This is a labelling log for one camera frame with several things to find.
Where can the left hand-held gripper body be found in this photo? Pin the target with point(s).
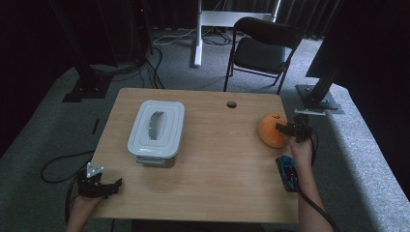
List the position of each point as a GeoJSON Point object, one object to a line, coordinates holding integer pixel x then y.
{"type": "Point", "coordinates": [89, 187]}

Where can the blue toy car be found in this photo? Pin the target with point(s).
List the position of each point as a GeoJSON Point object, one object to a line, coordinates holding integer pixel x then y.
{"type": "Point", "coordinates": [286, 172]}

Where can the person's left hand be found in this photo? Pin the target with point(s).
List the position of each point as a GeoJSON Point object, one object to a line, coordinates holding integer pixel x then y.
{"type": "Point", "coordinates": [83, 209]}

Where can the clear brown plastic storage box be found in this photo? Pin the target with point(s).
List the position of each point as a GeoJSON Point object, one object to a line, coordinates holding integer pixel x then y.
{"type": "Point", "coordinates": [158, 161]}

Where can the person's right hand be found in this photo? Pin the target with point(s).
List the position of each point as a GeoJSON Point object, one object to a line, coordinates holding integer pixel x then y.
{"type": "Point", "coordinates": [301, 153]}

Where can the white desk frame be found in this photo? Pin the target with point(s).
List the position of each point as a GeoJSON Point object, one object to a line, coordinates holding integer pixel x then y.
{"type": "Point", "coordinates": [198, 38]}

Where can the small black strip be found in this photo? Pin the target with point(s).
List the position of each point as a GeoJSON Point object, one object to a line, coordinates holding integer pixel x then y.
{"type": "Point", "coordinates": [95, 126]}

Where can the orange plush toy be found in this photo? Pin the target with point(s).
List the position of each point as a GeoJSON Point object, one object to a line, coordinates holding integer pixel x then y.
{"type": "Point", "coordinates": [269, 132]}

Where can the black folding chair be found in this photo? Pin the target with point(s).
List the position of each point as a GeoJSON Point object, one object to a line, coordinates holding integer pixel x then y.
{"type": "Point", "coordinates": [261, 53]}

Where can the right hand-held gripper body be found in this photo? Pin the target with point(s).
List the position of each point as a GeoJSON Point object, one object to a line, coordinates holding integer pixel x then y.
{"type": "Point", "coordinates": [301, 129]}

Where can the black metal stand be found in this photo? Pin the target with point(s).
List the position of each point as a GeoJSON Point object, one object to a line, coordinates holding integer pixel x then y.
{"type": "Point", "coordinates": [317, 98]}
{"type": "Point", "coordinates": [87, 87]}

